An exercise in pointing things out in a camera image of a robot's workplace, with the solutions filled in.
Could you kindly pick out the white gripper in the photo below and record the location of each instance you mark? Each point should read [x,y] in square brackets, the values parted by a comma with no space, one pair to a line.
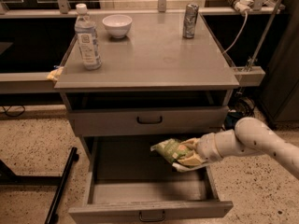
[206,148]

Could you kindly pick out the green jalapeno chip bag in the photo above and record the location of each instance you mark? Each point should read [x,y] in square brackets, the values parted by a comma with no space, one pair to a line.
[173,150]

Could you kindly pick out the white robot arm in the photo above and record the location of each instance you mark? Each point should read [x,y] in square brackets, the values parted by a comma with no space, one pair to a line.
[250,137]

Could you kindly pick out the open grey middle drawer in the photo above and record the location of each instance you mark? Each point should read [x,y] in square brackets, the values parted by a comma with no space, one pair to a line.
[128,182]

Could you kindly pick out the grey drawer cabinet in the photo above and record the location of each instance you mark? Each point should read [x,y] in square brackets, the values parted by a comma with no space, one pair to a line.
[152,67]

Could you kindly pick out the grey upper drawer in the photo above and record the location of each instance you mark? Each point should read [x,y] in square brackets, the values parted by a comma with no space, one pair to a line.
[145,121]

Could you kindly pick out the thin metal rod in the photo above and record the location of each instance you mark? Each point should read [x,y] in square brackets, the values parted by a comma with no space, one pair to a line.
[252,60]

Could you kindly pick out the silver drink can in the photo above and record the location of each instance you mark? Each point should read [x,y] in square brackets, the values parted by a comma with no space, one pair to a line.
[190,20]

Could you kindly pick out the white ceramic bowl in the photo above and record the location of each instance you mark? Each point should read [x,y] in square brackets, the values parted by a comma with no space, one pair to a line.
[117,25]

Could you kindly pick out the white power strip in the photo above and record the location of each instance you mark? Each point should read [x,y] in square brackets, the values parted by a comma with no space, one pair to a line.
[241,6]

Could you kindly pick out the yellow tape piece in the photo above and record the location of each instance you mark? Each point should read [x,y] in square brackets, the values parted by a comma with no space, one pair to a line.
[55,74]

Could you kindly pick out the clear plastic water bottle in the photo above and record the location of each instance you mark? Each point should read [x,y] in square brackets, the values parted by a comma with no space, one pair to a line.
[86,34]

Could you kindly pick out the black metal stand leg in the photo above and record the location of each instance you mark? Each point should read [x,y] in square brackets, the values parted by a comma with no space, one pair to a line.
[8,177]

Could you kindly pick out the grey metal frame rail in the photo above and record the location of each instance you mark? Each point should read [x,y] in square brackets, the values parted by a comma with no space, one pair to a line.
[13,83]

